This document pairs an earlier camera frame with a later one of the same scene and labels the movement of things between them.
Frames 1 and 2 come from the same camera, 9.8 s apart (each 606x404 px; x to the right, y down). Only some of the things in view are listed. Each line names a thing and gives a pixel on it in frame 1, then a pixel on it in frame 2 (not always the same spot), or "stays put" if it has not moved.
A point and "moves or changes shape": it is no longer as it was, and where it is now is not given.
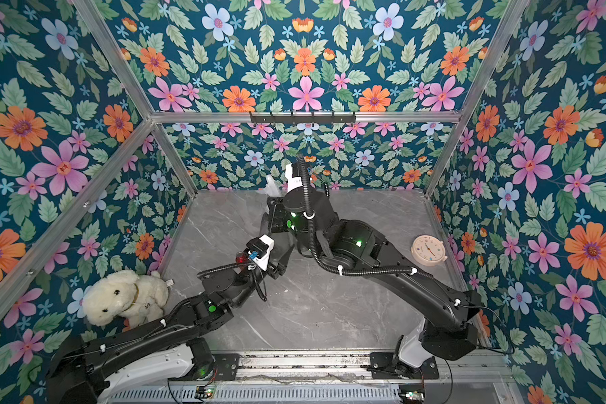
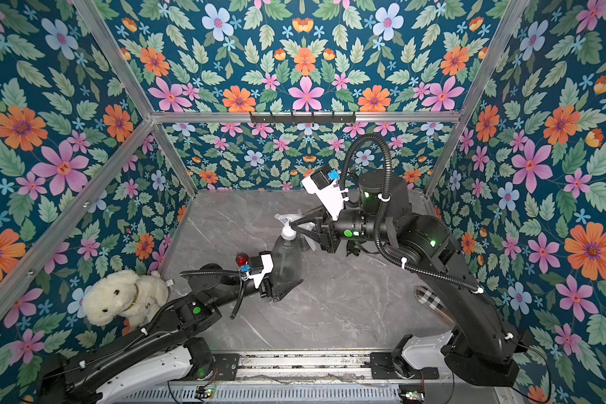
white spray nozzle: x=273 y=188 moves or changes shape
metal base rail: x=354 y=366 stays put
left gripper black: x=278 y=268 -> x=275 y=294
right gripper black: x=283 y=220 -> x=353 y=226
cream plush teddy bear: x=137 y=300 stays put
